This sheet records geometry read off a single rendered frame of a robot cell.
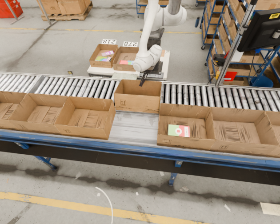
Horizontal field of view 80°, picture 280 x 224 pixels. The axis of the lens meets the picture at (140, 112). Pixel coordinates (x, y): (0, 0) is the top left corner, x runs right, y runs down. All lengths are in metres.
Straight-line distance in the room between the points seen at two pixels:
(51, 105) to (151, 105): 0.94
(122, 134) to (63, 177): 1.22
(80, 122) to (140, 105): 0.54
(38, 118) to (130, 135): 0.86
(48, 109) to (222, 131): 1.53
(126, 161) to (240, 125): 1.00
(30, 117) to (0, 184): 1.21
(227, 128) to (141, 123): 0.71
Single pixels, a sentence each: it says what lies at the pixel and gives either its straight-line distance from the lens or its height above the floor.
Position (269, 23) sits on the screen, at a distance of 1.60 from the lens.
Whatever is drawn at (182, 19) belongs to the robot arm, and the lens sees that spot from 1.80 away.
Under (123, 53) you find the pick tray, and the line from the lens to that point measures 2.43.
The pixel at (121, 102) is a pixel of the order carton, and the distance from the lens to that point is 1.45.
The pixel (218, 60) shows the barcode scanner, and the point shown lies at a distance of 1.87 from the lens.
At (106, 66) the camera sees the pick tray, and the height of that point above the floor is 0.78.
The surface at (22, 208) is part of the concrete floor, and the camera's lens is 2.52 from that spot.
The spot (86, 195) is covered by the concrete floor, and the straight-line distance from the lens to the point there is 2.22.
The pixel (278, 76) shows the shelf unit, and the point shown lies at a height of 0.34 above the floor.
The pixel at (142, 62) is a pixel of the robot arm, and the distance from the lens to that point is 1.25.
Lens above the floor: 2.07
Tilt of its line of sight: 52 degrees down
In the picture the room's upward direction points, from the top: 4 degrees counter-clockwise
